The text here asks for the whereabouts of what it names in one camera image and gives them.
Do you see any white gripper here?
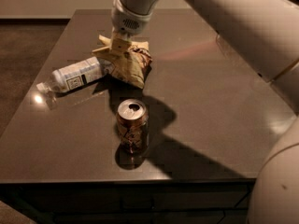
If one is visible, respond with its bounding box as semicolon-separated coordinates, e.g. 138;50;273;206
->
92;0;152;59

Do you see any brown chip bag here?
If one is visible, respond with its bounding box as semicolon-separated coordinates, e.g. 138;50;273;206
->
99;35;152;89

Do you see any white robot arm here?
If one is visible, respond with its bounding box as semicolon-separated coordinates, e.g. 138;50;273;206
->
112;0;299;224

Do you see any clear plastic water bottle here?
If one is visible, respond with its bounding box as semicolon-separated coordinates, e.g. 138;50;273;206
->
36;57;107;93

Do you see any brown soda can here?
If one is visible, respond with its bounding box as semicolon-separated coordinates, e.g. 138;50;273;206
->
116;99;149;154

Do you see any dark cabinet drawer handle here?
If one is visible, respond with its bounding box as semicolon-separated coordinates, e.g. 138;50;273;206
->
120;199;154;212

